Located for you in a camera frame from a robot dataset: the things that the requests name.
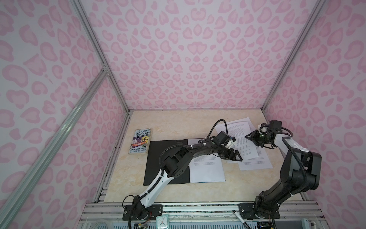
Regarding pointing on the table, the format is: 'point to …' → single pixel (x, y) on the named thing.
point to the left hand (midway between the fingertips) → (238, 159)
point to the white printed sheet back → (206, 168)
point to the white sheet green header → (262, 162)
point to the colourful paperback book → (140, 142)
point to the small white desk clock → (162, 222)
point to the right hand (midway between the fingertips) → (249, 135)
